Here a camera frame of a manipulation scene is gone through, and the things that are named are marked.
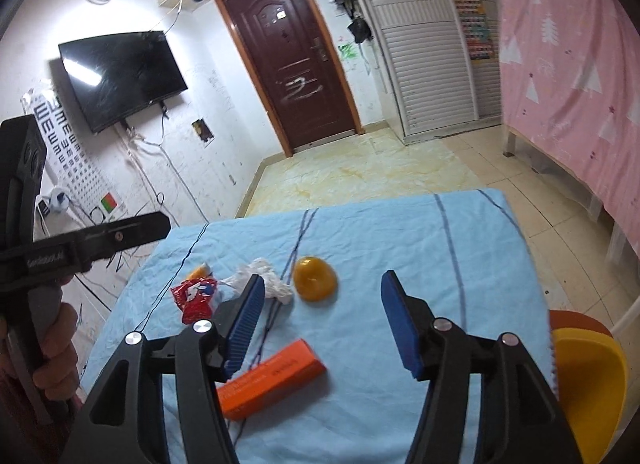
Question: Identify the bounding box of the red snack wrapper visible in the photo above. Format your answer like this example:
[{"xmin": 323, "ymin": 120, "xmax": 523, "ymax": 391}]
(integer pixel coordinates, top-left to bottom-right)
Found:
[{"xmin": 170, "ymin": 278, "xmax": 217, "ymax": 325}]

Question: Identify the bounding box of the white louvered wardrobe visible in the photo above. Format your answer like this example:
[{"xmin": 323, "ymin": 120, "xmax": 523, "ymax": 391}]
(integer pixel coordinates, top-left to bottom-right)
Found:
[{"xmin": 360, "ymin": 0, "xmax": 502, "ymax": 143}]

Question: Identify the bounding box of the eye test chart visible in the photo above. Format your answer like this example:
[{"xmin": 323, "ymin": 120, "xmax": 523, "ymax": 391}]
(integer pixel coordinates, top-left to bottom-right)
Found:
[{"xmin": 21, "ymin": 88, "xmax": 127, "ymax": 225}]

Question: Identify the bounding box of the pink tree-pattern curtain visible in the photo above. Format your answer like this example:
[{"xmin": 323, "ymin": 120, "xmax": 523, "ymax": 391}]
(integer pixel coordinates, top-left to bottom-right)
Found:
[{"xmin": 499, "ymin": 0, "xmax": 639, "ymax": 247}]

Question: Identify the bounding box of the round yellow plastic lid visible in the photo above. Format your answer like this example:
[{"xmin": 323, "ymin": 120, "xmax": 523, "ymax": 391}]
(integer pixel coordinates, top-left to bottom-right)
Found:
[{"xmin": 293, "ymin": 256, "xmax": 338, "ymax": 302}]

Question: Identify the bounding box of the dark red door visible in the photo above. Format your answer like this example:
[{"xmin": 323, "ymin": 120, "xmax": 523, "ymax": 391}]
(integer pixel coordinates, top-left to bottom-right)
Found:
[{"xmin": 215, "ymin": 0, "xmax": 363, "ymax": 157}]

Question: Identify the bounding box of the colourful wall poster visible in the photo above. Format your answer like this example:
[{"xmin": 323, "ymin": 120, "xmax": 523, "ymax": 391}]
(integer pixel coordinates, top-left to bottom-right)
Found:
[{"xmin": 454, "ymin": 0, "xmax": 498, "ymax": 61}]

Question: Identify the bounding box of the black wall television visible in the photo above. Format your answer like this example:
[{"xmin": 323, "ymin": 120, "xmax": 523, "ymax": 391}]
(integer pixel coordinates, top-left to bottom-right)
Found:
[{"xmin": 58, "ymin": 31, "xmax": 188, "ymax": 134}]

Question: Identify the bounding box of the yellow orange trash bin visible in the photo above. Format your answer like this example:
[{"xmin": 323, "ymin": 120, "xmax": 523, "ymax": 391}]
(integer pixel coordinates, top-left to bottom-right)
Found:
[{"xmin": 549, "ymin": 310, "xmax": 628, "ymax": 463}]

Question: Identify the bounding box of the light blue bed sheet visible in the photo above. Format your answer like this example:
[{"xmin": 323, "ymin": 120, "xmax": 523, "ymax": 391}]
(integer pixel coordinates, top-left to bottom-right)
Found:
[{"xmin": 81, "ymin": 189, "xmax": 554, "ymax": 463}]

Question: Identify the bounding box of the person's left hand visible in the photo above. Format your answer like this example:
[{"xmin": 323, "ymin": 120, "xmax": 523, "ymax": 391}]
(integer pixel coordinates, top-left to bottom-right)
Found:
[{"xmin": 1, "ymin": 303, "xmax": 79, "ymax": 406}]

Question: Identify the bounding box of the white crumpled tissue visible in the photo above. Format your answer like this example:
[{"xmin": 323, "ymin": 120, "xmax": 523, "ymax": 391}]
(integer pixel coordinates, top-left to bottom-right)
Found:
[{"xmin": 220, "ymin": 258, "xmax": 294, "ymax": 305}]

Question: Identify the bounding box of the orange rectangular box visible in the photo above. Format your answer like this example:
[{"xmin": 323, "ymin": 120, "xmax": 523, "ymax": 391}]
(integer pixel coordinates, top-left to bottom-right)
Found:
[{"xmin": 217, "ymin": 340, "xmax": 326, "ymax": 421}]

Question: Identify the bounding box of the black hanging bag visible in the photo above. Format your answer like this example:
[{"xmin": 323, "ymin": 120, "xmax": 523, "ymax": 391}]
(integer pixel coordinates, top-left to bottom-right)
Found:
[{"xmin": 332, "ymin": 0, "xmax": 373, "ymax": 45}]

